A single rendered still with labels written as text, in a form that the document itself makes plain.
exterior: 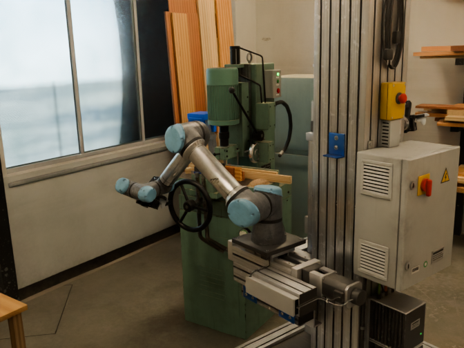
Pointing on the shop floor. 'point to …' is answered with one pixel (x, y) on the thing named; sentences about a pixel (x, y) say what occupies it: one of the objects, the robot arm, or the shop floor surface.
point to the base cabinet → (219, 278)
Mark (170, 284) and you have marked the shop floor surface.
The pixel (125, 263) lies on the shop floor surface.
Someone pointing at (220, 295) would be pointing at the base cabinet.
